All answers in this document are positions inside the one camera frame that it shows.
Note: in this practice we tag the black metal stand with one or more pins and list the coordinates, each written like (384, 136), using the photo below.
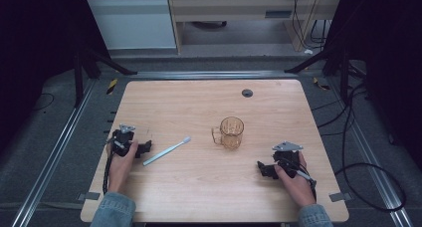
(79, 77)
(343, 74)

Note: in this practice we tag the grey round table grommet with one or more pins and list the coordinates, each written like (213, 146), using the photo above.
(247, 93)

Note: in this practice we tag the person's right hand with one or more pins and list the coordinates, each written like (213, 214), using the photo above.
(297, 187)

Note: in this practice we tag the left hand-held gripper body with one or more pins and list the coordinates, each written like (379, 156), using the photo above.
(122, 141)

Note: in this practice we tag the grey tape patch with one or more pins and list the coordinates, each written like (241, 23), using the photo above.
(340, 196)
(89, 196)

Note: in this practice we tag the amber transparent mug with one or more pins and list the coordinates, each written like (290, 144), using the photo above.
(231, 134)

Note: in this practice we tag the person's left hand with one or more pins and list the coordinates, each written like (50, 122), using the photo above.
(120, 169)

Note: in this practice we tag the white cabinet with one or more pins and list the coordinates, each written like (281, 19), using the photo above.
(132, 23)

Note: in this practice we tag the light blue toothbrush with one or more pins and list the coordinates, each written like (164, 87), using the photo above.
(167, 151)

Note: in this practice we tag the aluminium floor rail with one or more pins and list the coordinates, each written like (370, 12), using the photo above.
(56, 154)
(212, 75)
(375, 174)

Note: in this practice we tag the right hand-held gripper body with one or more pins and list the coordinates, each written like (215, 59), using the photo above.
(288, 155)

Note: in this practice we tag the yellow black tape strip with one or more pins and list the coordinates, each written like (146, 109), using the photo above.
(320, 84)
(112, 86)

